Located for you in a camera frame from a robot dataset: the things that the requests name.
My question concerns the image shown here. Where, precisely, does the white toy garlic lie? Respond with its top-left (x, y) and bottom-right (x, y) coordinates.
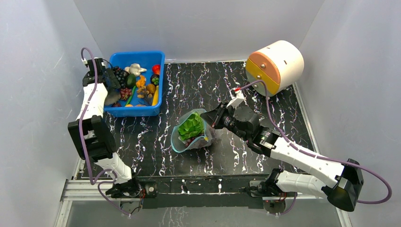
top-left (124, 63), bottom-right (147, 77)

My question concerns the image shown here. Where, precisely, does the brown longan fruit bunch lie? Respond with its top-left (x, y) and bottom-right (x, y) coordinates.
top-left (136, 84), bottom-right (157, 106)

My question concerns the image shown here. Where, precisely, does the dark mangosteen with green top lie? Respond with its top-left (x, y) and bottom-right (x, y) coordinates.
top-left (150, 74), bottom-right (160, 86)

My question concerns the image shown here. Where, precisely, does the green toy avocado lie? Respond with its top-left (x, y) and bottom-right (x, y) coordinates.
top-left (125, 74), bottom-right (137, 89)

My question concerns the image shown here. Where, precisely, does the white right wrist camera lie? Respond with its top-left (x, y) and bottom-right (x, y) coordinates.
top-left (227, 88), bottom-right (244, 109)

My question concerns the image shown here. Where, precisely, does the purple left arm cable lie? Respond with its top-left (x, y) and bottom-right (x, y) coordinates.
top-left (77, 47), bottom-right (132, 217)

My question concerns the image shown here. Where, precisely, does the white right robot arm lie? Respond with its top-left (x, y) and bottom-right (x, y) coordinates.
top-left (200, 103), bottom-right (364, 212)

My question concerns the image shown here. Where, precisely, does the green toy bean pod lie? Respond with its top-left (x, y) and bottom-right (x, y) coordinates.
top-left (125, 86), bottom-right (137, 107)

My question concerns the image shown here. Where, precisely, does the cylindrical drawer box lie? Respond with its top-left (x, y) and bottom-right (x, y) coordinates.
top-left (245, 40), bottom-right (305, 97)

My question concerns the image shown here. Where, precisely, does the clear zip top bag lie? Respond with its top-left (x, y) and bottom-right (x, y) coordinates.
top-left (170, 109), bottom-right (222, 153)

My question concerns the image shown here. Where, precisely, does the blue plastic bin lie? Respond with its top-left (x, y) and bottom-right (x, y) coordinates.
top-left (104, 50), bottom-right (165, 117)

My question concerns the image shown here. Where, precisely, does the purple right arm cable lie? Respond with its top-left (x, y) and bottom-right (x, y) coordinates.
top-left (235, 79), bottom-right (392, 205)

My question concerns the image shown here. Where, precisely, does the red pink grape bunch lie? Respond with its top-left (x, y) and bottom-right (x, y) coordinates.
top-left (120, 87), bottom-right (131, 101)

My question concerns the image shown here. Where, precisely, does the orange toy fruit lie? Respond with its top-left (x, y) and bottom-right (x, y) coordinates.
top-left (135, 75), bottom-right (147, 88)

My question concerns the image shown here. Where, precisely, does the black base frame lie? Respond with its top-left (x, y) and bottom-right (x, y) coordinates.
top-left (119, 174), bottom-right (298, 210)

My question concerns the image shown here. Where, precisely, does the yellow toy banana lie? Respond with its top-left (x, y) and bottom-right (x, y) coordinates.
top-left (152, 86), bottom-right (159, 106)

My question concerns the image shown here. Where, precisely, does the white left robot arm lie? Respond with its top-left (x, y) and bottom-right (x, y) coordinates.
top-left (68, 58), bottom-right (142, 198)

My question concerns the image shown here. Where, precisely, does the grey toy fish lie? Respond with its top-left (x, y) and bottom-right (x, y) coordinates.
top-left (104, 91), bottom-right (121, 106)

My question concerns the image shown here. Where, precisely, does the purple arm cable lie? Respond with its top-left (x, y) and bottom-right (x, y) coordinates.
top-left (77, 47), bottom-right (132, 217)
top-left (235, 79), bottom-right (392, 205)

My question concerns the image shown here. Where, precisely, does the green toy lettuce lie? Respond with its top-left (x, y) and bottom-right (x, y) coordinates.
top-left (178, 112), bottom-right (205, 141)

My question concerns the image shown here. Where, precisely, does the black toy grape bunch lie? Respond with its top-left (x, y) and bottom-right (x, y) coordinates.
top-left (113, 66), bottom-right (129, 88)

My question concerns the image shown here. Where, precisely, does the dark purple grape bunch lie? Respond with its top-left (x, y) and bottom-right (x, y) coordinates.
top-left (182, 136), bottom-right (203, 147)

